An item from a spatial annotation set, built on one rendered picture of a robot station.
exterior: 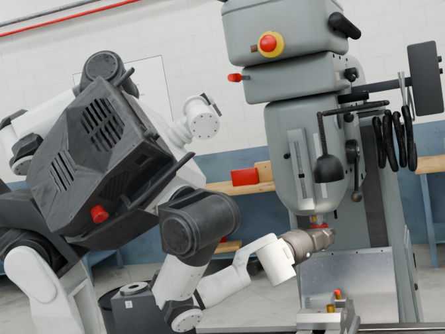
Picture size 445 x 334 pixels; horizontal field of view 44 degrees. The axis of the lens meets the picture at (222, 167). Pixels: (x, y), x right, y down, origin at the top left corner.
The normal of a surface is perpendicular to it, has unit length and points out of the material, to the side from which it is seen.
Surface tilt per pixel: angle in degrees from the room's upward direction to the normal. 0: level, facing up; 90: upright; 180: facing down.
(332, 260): 63
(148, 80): 90
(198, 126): 115
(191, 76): 90
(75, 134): 75
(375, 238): 90
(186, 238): 94
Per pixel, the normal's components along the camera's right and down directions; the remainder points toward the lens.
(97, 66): -0.14, -0.37
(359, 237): -0.33, 0.15
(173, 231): -0.63, 0.25
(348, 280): -0.37, -0.31
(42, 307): -0.10, 0.11
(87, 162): -0.60, -0.09
